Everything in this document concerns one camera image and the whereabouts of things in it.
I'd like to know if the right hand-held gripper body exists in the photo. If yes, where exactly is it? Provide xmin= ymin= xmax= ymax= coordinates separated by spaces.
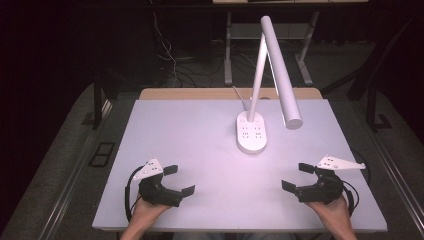
xmin=294 ymin=153 xmax=367 ymax=205

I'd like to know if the black floor frame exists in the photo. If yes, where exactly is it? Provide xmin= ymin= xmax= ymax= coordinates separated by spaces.
xmin=87 ymin=141 xmax=116 ymax=168

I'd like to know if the metal floor rail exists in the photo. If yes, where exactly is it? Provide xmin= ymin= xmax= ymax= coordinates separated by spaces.
xmin=368 ymin=128 xmax=424 ymax=232
xmin=35 ymin=99 xmax=114 ymax=240

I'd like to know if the person's left hand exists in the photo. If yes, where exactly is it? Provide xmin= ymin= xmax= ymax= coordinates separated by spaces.
xmin=130 ymin=193 xmax=173 ymax=223

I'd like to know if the tangle of floor cables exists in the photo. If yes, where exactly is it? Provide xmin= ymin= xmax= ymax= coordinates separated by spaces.
xmin=148 ymin=0 xmax=228 ymax=89

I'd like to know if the white lamp cable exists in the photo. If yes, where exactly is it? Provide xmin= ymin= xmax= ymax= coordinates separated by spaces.
xmin=231 ymin=85 xmax=250 ymax=113

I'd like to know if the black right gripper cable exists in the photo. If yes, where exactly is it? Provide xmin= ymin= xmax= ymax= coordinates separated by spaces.
xmin=341 ymin=149 xmax=372 ymax=218

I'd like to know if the black metal stand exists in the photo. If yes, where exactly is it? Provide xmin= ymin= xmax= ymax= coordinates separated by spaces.
xmin=81 ymin=74 xmax=114 ymax=131
xmin=319 ymin=19 xmax=414 ymax=133

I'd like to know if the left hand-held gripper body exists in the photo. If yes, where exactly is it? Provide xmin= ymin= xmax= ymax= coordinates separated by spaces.
xmin=132 ymin=157 xmax=185 ymax=208

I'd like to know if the person's right hand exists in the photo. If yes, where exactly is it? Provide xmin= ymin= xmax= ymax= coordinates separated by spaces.
xmin=304 ymin=195 xmax=351 ymax=226

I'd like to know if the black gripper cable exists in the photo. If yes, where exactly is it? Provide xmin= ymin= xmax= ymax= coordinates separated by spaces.
xmin=341 ymin=149 xmax=372 ymax=218
xmin=124 ymin=165 xmax=145 ymax=223

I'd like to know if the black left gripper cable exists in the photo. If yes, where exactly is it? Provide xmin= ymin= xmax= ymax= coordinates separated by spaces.
xmin=124 ymin=165 xmax=145 ymax=223

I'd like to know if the white desk lamp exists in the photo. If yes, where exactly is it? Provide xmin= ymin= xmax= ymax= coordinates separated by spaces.
xmin=235 ymin=15 xmax=305 ymax=156

